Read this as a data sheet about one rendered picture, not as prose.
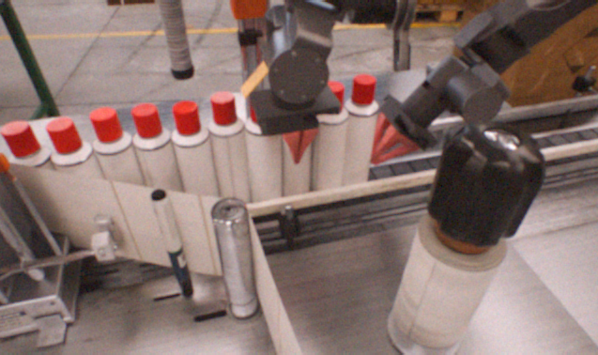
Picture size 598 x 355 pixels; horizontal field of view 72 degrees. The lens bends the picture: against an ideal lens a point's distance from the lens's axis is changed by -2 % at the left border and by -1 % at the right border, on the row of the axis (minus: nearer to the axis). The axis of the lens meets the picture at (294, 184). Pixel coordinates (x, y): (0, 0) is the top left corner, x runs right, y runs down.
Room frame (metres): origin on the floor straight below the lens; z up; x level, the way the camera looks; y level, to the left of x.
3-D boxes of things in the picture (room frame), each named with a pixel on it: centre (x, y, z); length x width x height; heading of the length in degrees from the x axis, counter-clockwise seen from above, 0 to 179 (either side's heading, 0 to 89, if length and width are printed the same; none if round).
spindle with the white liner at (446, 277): (0.27, -0.16, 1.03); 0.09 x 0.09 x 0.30
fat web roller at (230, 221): (0.30, 0.07, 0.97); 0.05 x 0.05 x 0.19
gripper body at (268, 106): (0.45, 0.00, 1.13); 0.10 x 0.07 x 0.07; 104
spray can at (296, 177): (0.52, 0.00, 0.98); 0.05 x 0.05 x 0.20
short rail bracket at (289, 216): (0.42, 0.01, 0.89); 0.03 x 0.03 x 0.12; 15
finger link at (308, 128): (0.45, 0.01, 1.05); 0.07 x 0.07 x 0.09; 14
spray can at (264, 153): (0.50, 0.04, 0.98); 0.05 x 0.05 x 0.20
